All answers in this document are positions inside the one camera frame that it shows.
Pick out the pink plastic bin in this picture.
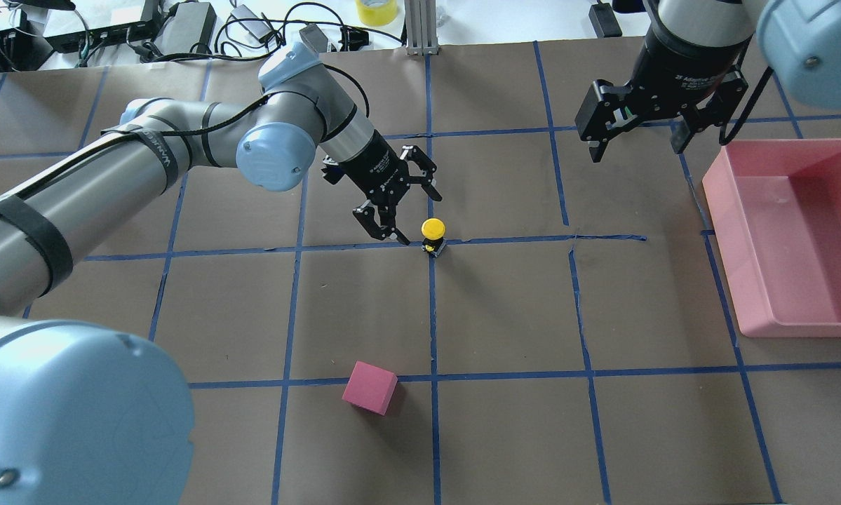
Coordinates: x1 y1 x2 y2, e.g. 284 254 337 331
703 138 841 338

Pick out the pink cube near base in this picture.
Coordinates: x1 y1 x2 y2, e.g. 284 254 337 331
341 361 398 416

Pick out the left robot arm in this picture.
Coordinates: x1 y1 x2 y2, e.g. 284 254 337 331
0 42 442 504

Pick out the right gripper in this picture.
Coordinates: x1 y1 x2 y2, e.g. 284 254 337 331
575 25 748 163

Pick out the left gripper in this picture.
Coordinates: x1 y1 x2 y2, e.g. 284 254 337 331
323 131 443 246

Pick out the large black power brick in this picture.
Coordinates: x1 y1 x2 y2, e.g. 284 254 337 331
154 2 216 55

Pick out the yellow tape roll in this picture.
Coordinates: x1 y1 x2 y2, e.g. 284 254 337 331
355 0 398 27

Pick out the black power adapter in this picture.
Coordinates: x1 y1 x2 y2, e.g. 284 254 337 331
588 1 624 39

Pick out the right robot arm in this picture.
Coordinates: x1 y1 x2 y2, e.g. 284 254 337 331
575 1 841 163

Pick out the aluminium frame post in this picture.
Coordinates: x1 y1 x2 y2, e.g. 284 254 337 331
404 0 440 55

